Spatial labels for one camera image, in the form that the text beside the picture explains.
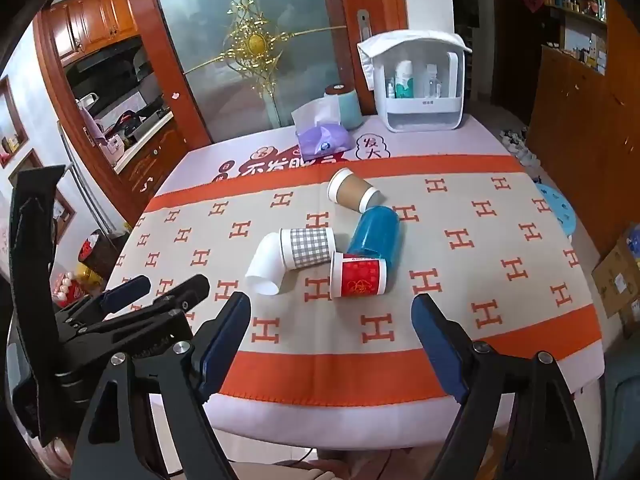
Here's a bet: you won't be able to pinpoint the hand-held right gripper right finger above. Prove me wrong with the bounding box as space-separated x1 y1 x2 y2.
410 294 588 480

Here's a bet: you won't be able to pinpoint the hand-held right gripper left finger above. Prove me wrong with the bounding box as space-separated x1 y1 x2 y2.
70 291 252 480

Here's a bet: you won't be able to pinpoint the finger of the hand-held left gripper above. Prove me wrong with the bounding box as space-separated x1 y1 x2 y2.
82 274 211 367
65 275 152 330

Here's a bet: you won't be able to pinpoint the white paper cup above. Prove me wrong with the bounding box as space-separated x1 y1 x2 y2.
244 232 284 296

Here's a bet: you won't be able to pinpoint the red paper cup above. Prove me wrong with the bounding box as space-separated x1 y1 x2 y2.
329 252 390 299

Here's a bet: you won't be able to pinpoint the checkered paper cup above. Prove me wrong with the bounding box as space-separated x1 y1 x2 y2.
278 226 336 270

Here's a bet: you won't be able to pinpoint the blue plastic cup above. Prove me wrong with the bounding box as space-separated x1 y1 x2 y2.
346 205 400 265

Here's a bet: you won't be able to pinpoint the brown paper cup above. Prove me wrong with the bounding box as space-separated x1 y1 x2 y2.
327 168 379 211

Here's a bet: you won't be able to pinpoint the dark trash bin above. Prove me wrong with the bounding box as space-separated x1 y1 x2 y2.
77 230 122 279

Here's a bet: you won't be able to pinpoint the orange patterned tablecloth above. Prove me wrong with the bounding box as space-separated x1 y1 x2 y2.
102 155 604 407

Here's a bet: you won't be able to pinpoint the kitchen counter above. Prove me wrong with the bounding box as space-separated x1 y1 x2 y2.
97 107 188 196

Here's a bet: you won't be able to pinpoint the blue plastic stool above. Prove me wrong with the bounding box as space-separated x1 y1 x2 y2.
533 182 577 239

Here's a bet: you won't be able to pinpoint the cardboard box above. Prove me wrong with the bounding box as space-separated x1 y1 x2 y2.
591 224 640 319

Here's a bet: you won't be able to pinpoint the pile of shoes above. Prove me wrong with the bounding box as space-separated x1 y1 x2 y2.
499 127 544 169

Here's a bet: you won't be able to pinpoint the purple tissue pack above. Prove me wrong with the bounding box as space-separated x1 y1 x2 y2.
291 95 353 157

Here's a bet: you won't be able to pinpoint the white storage box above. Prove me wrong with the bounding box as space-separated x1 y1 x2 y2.
357 30 474 134

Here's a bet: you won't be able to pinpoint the teal round tissue holder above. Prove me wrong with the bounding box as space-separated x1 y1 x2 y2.
324 83 366 131

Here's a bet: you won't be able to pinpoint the wooden cabinet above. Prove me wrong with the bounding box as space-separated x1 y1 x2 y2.
526 44 640 261

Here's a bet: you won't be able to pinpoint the wooden kitchen cabinets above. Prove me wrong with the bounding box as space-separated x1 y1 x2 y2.
46 0 142 67

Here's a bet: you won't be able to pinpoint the clear plastic bottle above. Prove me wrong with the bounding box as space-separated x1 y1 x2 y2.
422 63 444 99

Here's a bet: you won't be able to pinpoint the white and teal bottle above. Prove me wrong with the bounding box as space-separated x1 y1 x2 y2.
393 60 416 99

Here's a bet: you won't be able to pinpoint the glass door with gold ornament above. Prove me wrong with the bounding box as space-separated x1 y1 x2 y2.
122 0 407 145

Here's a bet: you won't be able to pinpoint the metal door handle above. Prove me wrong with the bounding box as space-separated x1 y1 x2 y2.
356 8 374 47

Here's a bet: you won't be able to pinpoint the wall shelf with small bottles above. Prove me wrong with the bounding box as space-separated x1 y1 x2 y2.
540 0 617 77

